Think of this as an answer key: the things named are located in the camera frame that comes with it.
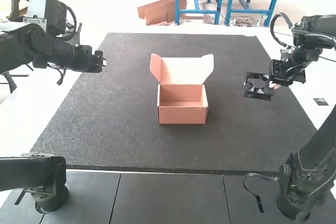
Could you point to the small black card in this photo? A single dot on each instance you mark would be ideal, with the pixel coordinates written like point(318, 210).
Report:
point(320, 102)

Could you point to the cardboard box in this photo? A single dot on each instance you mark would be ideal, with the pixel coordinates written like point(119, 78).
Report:
point(181, 113)

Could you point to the black square fan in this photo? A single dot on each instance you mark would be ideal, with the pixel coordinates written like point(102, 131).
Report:
point(256, 87)

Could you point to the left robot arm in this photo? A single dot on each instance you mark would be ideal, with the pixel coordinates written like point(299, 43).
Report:
point(21, 43)

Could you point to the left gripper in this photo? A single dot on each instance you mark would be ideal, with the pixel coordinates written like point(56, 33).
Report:
point(84, 58)

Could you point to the brown cardboard sheets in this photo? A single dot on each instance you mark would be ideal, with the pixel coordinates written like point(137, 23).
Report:
point(160, 10)

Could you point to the black mat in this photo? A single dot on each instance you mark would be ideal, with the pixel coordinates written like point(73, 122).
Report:
point(105, 119)

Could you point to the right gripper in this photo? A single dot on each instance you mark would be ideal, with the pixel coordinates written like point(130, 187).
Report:
point(284, 70)

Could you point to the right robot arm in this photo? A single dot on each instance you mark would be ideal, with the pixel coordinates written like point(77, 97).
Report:
point(315, 27)

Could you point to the dark base panel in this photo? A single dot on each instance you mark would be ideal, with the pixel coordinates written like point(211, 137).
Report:
point(170, 200)
point(86, 197)
point(241, 208)

